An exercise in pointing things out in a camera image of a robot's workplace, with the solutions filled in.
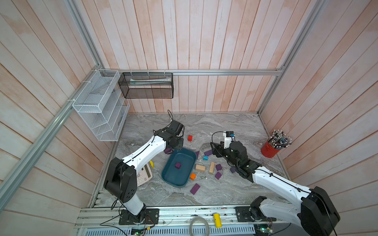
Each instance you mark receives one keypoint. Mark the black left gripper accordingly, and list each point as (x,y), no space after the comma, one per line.
(180,145)

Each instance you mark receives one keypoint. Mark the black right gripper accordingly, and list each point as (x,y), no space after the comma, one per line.
(218,147)

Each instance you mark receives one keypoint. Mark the purple cube brick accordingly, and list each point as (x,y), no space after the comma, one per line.
(208,153)
(218,175)

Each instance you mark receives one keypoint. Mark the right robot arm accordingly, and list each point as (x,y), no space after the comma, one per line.
(309,208)

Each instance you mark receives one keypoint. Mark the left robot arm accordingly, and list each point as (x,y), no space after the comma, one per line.
(121,176)

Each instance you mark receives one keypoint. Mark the teal plastic storage bin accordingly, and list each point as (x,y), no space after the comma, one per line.
(179,177)

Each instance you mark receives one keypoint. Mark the natural wood long block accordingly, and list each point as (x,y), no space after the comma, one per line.
(212,166)

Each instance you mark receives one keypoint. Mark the orange cube brick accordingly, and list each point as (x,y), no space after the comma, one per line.
(192,176)

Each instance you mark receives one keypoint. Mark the white desk calculator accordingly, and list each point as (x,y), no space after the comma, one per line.
(144,175)

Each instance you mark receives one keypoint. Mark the large purple rectangular brick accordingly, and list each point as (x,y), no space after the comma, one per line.
(194,189)

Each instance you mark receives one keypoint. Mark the red pen holder cup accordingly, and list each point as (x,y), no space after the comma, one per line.
(276,142)

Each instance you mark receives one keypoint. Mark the yellow cylinder roll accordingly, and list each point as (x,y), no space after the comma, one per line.
(217,220)

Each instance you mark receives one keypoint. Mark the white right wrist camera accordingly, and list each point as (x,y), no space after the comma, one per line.
(229,137)

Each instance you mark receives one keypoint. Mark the black wire mesh basket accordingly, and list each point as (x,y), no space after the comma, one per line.
(146,85)

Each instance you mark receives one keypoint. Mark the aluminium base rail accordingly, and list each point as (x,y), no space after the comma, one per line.
(175,221)

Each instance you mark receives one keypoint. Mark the white wire mesh shelf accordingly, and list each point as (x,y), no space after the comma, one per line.
(102,106)

